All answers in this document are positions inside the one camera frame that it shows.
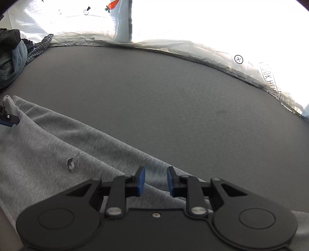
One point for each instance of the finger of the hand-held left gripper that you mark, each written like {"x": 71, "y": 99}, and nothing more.
{"x": 9, "y": 119}

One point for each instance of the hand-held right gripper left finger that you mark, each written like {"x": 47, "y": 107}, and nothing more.
{"x": 141, "y": 181}

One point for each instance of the white printed sheet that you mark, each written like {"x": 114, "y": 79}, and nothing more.
{"x": 193, "y": 24}

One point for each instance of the blue denim jeans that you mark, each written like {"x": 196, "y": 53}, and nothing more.
{"x": 12, "y": 62}

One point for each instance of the checkered shirt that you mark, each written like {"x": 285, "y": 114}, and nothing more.
{"x": 38, "y": 48}

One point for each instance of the grey felt mat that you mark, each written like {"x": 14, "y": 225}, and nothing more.
{"x": 157, "y": 101}

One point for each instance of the light grey pants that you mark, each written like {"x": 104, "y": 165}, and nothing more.
{"x": 48, "y": 144}

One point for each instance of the dark clothing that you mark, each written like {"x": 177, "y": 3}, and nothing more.
{"x": 8, "y": 36}

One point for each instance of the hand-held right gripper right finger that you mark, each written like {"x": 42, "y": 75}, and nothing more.
{"x": 170, "y": 181}

